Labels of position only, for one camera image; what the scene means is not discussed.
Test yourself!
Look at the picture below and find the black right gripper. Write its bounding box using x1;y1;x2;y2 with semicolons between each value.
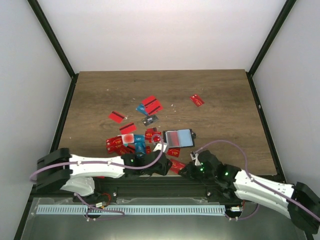
178;161;216;183

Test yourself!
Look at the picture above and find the red VIP card carried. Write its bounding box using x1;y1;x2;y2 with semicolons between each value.
166;130;180;148

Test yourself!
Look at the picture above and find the black card holder wallet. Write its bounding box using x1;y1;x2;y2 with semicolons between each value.
162;128;196;148

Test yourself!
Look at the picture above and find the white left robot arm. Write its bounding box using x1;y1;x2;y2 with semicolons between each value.
29;148;172;202

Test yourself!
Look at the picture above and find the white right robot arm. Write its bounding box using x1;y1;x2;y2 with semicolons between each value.
178;150;320;235

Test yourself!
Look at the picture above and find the blue VIP card centre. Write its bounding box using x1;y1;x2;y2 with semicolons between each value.
133;134;146;157

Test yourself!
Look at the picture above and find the white red circle card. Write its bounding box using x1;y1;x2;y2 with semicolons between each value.
117;133;135;145

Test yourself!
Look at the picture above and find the black VIP card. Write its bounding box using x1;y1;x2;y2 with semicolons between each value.
141;114;159;126

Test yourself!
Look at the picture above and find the red striped card middle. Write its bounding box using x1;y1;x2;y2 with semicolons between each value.
119;122;137;135

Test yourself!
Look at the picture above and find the red striped card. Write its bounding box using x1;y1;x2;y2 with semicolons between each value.
144;100;163;116
119;122;137;135
108;111;125;124
141;95;157;107

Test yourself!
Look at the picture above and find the blue card under red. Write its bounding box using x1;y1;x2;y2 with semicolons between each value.
136;103;148;116

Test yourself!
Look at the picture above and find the red striped card left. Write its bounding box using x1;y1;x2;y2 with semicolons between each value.
108;111;125;124

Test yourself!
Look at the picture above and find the red striped card top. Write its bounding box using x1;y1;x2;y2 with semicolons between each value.
141;95;157;107

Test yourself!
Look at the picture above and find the lone red VIP card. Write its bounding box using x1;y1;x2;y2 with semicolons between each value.
189;94;205;107

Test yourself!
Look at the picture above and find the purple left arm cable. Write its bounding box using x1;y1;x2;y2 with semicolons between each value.
29;133;167;185

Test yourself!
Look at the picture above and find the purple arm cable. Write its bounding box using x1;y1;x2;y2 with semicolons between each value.
29;133;167;185
193;139;320;223

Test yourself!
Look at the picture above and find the black front frame rail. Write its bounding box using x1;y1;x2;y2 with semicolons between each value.
29;174;298;203

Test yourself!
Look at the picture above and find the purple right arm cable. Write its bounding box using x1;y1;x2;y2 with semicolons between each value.
193;139;320;223

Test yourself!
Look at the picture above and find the light blue slotted cable duct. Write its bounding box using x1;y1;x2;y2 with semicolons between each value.
36;204;226;216

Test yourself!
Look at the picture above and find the black frame post right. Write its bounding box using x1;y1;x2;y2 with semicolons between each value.
246;0;298;76

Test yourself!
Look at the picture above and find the black frame post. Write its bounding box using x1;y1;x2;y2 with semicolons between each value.
246;0;298;76
26;0;77;78

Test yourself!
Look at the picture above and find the black frame post left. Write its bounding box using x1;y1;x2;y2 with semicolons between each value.
26;0;77;78

